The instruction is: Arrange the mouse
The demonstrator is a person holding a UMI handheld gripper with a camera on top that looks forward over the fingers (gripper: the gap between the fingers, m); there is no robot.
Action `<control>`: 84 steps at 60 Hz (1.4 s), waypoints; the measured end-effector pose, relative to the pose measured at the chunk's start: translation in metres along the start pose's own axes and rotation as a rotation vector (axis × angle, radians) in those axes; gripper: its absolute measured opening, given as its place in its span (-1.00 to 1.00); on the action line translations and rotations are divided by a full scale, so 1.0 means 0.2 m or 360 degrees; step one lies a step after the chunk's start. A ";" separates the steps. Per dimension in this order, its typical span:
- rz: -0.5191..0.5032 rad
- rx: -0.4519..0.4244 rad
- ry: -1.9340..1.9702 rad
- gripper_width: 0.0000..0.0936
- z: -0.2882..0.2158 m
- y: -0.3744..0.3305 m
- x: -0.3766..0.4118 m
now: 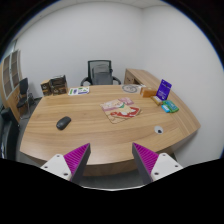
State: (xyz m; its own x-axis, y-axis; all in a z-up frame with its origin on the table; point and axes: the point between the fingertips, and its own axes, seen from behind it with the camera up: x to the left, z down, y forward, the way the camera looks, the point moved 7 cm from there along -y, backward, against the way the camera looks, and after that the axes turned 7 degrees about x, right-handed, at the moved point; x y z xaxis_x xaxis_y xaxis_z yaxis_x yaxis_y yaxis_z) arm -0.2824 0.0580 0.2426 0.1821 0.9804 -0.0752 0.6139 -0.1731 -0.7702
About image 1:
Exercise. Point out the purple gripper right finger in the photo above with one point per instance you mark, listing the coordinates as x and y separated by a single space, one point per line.
153 166

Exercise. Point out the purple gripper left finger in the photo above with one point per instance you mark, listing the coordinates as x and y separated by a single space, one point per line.
71 165

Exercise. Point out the black computer mouse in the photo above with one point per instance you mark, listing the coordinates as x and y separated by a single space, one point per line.
63 122

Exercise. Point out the wooden office desk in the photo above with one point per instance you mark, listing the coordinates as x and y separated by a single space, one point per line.
111 144

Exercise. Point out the blue small packet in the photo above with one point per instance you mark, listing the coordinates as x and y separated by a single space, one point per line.
165 108

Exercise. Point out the green teal packet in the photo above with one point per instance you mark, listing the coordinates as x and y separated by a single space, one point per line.
173 108

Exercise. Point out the yellow green small box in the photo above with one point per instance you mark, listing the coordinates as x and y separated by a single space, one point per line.
156 100

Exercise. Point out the orange wooden box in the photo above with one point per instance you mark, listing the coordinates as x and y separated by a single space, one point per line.
147 92

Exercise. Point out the white green leaflet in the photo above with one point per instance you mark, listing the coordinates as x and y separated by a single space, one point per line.
78 91

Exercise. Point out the round patterned coaster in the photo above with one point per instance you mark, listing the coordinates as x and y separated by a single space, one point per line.
130 88

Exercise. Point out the black chair at left edge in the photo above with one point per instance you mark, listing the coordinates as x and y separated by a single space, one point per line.
9 132

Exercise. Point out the brown box large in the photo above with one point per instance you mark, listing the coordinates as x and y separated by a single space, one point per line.
58 85

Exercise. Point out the black visitor chair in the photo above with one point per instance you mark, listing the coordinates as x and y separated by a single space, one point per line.
25 97

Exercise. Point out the brown box small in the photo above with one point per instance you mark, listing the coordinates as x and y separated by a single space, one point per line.
46 89

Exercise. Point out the wooden side cabinet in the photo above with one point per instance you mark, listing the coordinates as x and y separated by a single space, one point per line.
136 76

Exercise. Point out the black mesh office chair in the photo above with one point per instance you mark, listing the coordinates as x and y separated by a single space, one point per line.
100 73

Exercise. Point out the wooden glass-door bookcase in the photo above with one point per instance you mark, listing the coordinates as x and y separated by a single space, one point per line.
10 76

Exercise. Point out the grey desk cable grommet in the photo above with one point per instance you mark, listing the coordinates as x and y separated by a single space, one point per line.
158 130

